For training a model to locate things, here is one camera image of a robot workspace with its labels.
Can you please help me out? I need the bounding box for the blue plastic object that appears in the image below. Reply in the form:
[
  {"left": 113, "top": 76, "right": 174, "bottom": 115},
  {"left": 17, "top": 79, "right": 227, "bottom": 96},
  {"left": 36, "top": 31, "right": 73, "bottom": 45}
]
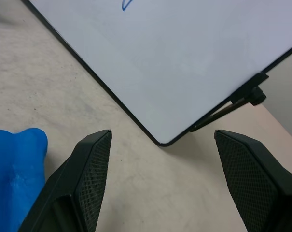
[{"left": 0, "top": 128, "right": 49, "bottom": 232}]

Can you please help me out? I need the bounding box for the black whiteboard stand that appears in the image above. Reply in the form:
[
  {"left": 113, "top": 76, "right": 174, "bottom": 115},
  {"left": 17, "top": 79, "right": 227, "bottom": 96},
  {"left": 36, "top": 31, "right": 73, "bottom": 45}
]
[{"left": 189, "top": 72, "right": 270, "bottom": 132}]

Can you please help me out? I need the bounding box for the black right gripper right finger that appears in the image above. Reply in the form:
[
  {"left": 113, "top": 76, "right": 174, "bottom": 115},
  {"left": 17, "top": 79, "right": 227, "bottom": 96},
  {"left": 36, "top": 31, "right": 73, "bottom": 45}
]
[{"left": 213, "top": 129, "right": 292, "bottom": 232}]

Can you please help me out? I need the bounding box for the white board with black frame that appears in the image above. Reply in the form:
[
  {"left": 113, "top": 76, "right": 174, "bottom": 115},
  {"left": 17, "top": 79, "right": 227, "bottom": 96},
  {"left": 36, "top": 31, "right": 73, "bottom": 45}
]
[{"left": 20, "top": 0, "right": 292, "bottom": 147}]

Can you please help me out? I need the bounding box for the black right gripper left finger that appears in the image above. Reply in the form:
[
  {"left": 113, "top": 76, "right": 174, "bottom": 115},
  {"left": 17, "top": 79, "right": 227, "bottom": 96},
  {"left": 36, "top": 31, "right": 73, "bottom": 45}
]
[{"left": 17, "top": 129, "right": 112, "bottom": 232}]

